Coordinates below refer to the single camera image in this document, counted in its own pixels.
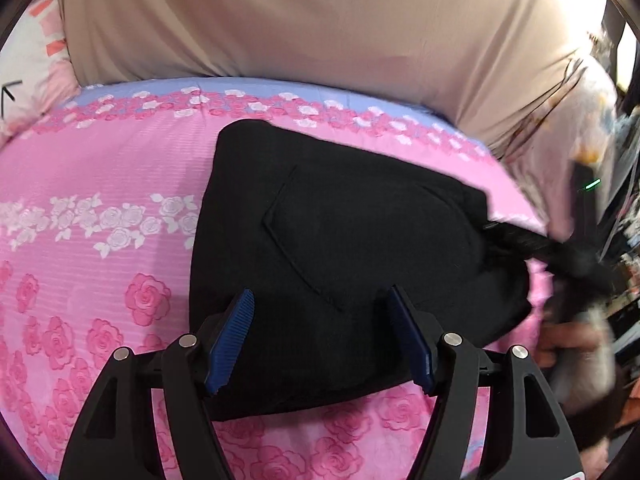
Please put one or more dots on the person's hand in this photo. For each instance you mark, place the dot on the person's hand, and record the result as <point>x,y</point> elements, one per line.
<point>580,360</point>

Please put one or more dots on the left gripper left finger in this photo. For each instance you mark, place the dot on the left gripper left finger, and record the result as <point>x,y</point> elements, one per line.
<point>114,436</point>

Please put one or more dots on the white pink cartoon pillow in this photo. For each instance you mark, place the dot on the white pink cartoon pillow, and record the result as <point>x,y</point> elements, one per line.
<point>36,72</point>

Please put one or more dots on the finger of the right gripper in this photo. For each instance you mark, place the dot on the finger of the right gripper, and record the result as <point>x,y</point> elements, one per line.
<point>521,242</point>

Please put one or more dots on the pink rose bedsheet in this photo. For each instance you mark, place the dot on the pink rose bedsheet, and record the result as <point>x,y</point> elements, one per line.
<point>99,202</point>

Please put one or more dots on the beige curtain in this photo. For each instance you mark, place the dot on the beige curtain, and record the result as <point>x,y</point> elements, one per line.
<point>483,64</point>

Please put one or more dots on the floral blanket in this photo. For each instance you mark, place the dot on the floral blanket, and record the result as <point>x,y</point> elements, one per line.
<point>576,123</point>

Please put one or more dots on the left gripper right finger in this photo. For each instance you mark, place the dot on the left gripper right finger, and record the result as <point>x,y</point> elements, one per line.
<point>526,433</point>

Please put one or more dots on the black sweatpants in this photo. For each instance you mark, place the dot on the black sweatpants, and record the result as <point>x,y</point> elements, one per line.
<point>319,232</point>

